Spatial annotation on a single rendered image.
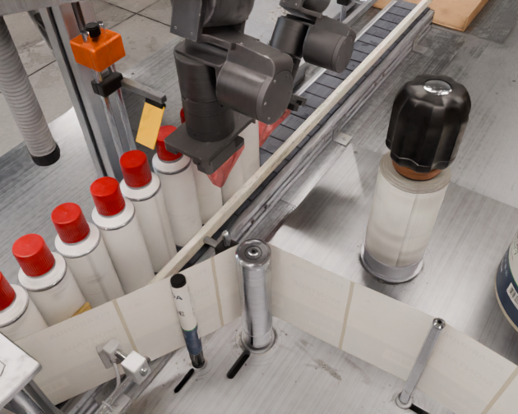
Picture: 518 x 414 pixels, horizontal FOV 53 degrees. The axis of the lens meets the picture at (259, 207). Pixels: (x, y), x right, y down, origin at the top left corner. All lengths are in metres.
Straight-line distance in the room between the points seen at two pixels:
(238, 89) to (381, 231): 0.28
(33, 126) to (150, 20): 2.67
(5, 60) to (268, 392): 0.47
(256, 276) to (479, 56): 0.94
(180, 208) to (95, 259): 0.15
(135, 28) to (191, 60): 2.68
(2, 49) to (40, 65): 2.48
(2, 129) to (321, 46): 2.07
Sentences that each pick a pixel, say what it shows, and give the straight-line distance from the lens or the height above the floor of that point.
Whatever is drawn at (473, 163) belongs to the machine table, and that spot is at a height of 0.83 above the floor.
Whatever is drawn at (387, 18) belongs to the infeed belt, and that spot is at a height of 0.88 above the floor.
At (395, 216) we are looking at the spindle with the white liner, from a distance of 0.66.
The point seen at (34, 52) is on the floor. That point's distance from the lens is 3.20.
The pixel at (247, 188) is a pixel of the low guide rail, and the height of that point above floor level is 0.91.
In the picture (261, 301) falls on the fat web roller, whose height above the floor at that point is 1.00.
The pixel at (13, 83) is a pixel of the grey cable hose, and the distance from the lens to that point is 0.61.
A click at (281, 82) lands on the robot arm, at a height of 1.20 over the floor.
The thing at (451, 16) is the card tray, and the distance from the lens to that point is 1.50.
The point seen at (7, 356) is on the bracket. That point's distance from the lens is 0.44.
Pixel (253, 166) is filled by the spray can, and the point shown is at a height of 0.92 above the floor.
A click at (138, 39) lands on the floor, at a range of 3.12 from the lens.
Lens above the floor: 1.50
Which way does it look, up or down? 48 degrees down
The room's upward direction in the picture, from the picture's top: 2 degrees counter-clockwise
